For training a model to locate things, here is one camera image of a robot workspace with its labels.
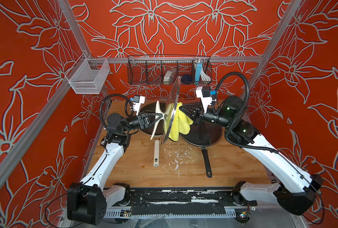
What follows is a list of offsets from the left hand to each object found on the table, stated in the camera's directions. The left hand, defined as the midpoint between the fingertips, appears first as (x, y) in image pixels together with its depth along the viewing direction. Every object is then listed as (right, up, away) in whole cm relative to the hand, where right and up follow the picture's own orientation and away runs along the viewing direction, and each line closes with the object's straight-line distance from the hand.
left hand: (161, 117), depth 61 cm
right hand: (+7, +4, -8) cm, 11 cm away
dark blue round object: (+15, +24, +29) cm, 40 cm away
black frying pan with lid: (+26, -12, +29) cm, 41 cm away
